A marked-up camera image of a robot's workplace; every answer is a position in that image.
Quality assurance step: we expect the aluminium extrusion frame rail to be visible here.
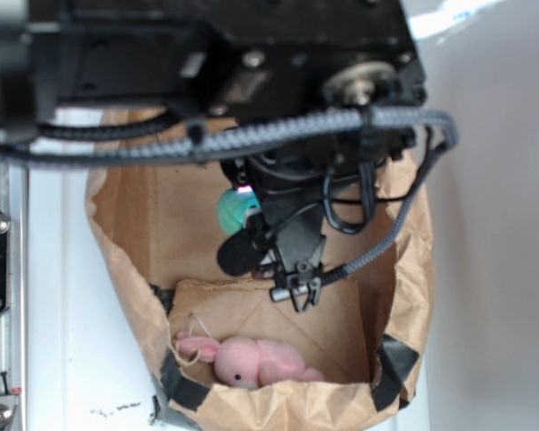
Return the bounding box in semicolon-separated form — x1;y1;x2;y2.
0;163;28;430

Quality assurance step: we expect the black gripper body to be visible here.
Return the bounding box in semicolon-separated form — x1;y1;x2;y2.
221;129;415;287

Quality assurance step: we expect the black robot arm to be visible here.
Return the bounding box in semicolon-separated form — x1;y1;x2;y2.
0;1;426;289

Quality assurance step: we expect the brown paper bag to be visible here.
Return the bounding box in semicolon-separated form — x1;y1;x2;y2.
85;164;435;430

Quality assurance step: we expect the grey braided cable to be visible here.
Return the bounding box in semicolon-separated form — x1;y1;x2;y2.
0;105;460;288

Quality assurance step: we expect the green textured ball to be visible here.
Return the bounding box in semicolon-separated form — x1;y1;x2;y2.
216;189;251;235

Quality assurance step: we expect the pink plush bunny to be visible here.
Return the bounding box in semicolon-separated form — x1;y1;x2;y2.
176;331;325;390

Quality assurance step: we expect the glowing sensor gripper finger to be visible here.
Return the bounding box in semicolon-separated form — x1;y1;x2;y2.
244;209;270;241
234;185;261;209

